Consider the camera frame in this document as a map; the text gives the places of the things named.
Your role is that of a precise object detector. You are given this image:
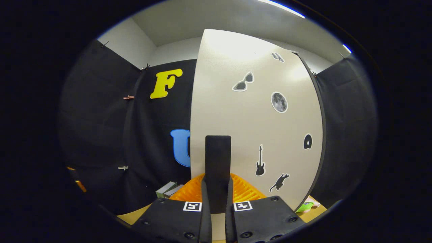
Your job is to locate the green white plush toy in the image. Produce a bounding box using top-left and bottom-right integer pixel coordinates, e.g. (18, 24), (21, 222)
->
(296, 199), (320, 214)

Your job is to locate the black door handle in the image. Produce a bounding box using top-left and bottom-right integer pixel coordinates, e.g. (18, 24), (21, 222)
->
(205, 135), (232, 214)

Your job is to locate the black backdrop cloth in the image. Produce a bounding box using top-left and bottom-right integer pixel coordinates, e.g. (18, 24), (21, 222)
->
(57, 39), (378, 216)

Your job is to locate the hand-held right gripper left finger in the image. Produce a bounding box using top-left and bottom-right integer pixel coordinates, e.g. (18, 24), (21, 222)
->
(131, 173), (212, 243)

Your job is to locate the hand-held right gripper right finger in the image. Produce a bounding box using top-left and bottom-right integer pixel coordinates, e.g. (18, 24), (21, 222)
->
(225, 173), (306, 243)

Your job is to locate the large ceiling light panel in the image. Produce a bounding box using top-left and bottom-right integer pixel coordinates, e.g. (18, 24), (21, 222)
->
(256, 0), (306, 19)

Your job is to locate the beige cabinet door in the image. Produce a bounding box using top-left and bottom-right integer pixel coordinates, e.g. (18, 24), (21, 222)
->
(190, 29), (324, 242)

